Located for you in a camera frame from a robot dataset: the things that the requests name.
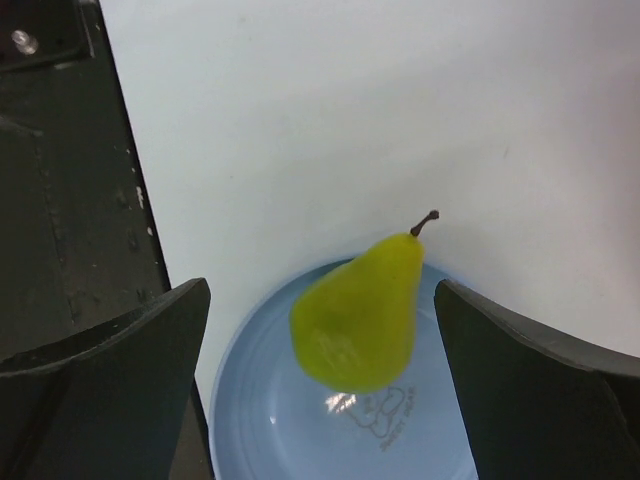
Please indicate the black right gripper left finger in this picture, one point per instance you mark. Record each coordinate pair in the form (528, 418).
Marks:
(108, 402)

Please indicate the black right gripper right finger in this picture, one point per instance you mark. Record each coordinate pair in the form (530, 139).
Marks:
(537, 403)

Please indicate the green fake pear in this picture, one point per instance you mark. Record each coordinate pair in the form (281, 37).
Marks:
(354, 329)

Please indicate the blue plastic bowl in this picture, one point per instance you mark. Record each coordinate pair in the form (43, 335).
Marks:
(268, 420)

